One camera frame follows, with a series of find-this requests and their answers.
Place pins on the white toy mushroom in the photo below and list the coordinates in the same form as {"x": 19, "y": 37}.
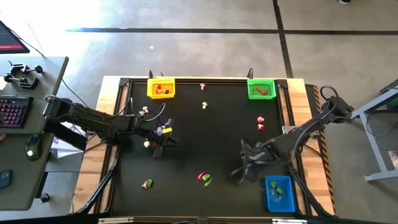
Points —
{"x": 204, "y": 105}
{"x": 144, "y": 110}

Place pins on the black computer monitor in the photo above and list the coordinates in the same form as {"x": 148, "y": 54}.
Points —
{"x": 9, "y": 40}

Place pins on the cream toy mushroom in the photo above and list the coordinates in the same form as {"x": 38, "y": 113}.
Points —
{"x": 161, "y": 92}

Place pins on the black bench clamp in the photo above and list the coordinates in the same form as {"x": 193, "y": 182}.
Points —
{"x": 26, "y": 83}
{"x": 18, "y": 68}

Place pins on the black yellow hazard tape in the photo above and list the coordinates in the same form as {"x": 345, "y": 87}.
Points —
{"x": 326, "y": 174}

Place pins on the black diagonal strut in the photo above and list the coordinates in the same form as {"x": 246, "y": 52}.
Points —
{"x": 102, "y": 186}
{"x": 306, "y": 193}

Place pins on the blue plastic basket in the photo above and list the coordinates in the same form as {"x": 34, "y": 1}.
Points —
{"x": 289, "y": 203}

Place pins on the black table mat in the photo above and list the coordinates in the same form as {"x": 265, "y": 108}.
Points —
{"x": 192, "y": 149}

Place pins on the red toy vegetables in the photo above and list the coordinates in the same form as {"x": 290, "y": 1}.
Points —
{"x": 261, "y": 126}

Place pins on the black round knob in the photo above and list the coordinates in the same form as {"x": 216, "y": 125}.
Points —
{"x": 45, "y": 198}

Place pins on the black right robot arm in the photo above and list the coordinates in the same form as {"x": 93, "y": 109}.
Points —
{"x": 311, "y": 127}

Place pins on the green toy chili pepper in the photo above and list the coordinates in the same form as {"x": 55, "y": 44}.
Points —
{"x": 207, "y": 182}

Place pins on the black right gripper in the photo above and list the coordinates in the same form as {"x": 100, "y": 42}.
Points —
{"x": 258, "y": 155}

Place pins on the grey metal stand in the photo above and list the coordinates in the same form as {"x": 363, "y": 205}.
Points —
{"x": 374, "y": 146}

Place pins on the silver metal bracket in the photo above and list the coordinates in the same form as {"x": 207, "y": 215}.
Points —
{"x": 289, "y": 221}
{"x": 115, "y": 220}

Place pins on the black backlit keyboard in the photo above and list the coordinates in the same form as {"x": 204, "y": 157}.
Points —
{"x": 14, "y": 112}

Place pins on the dark blue phone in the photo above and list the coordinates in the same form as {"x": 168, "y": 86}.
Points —
{"x": 4, "y": 180}

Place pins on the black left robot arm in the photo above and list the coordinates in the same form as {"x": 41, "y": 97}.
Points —
{"x": 99, "y": 119}

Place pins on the green plastic basket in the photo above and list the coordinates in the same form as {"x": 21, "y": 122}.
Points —
{"x": 270, "y": 84}

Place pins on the person's shoe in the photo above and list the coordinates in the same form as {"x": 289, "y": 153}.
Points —
{"x": 343, "y": 1}

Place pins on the grey desk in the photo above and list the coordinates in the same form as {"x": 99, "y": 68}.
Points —
{"x": 53, "y": 71}

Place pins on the tan toy mushroom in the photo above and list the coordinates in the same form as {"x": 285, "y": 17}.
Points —
{"x": 144, "y": 185}

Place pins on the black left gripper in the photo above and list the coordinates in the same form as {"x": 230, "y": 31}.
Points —
{"x": 164, "y": 124}

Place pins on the white paper sheet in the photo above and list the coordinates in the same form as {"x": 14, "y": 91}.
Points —
{"x": 63, "y": 149}

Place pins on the yellow plastic basket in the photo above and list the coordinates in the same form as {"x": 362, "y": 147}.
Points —
{"x": 152, "y": 95}

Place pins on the black computer mouse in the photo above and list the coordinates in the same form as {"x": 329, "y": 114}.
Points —
{"x": 32, "y": 146}

